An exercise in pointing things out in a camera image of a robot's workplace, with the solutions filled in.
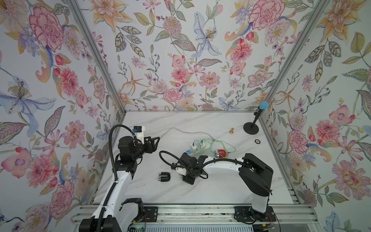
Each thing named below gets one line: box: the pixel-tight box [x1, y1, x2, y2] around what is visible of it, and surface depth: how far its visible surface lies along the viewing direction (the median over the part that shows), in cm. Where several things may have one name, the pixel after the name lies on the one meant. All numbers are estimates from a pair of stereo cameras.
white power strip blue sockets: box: [184, 145, 213, 156], surface depth 97 cm
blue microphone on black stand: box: [243, 101, 270, 135], surface depth 112 cm
